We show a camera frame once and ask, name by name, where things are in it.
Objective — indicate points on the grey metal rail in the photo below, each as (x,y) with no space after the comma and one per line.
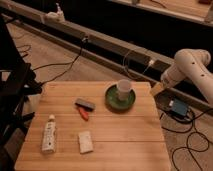
(141,41)

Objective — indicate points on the blue power adapter box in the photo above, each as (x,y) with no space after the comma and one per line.
(178,107)

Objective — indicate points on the green ceramic plate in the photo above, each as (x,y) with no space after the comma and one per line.
(117,101)

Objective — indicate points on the white plastic cup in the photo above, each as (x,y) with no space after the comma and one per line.
(123,89)

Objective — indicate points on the red marker pen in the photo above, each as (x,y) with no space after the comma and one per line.
(83,113)

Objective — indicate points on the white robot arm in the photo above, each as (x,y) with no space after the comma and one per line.
(188,63)

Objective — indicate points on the white object on rail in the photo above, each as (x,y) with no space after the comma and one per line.
(58,15)

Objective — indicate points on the black chair frame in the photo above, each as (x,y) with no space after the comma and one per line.
(17,81)

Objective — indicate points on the white tube with cap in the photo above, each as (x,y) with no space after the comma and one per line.
(49,137)

